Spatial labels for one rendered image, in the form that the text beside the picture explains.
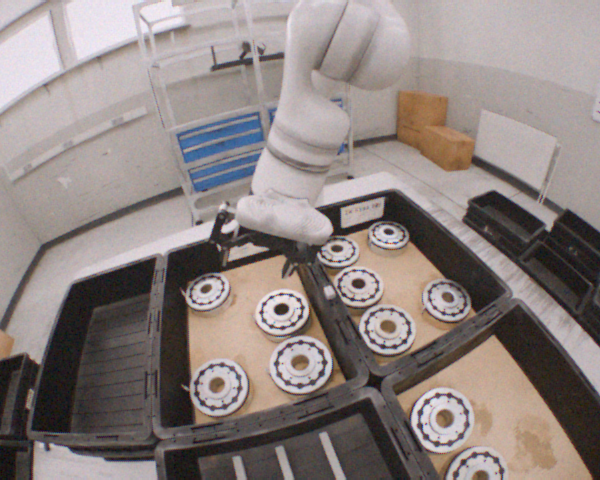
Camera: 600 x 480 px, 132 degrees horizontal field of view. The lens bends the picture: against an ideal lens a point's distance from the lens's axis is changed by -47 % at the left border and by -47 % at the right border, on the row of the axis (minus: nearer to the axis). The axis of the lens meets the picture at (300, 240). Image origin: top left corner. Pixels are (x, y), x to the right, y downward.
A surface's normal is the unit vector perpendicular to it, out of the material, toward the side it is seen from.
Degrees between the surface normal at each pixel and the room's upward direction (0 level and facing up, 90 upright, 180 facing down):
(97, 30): 90
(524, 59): 90
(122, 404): 0
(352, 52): 104
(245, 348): 0
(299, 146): 90
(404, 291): 0
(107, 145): 90
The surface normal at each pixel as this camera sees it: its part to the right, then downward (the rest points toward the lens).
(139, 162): 0.37, 0.57
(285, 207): 0.34, -0.74
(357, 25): 0.01, 0.44
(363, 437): -0.11, -0.76
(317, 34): -0.07, 0.78
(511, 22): -0.92, 0.31
